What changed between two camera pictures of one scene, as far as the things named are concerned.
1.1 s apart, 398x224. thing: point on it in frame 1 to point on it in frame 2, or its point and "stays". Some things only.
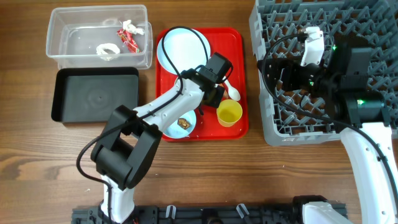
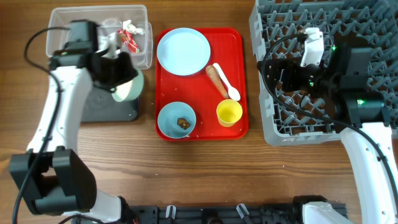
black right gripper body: (313, 78) stays
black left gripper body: (218, 97) to (118, 70)
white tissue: (127, 25) stays
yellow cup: (229, 112) stays
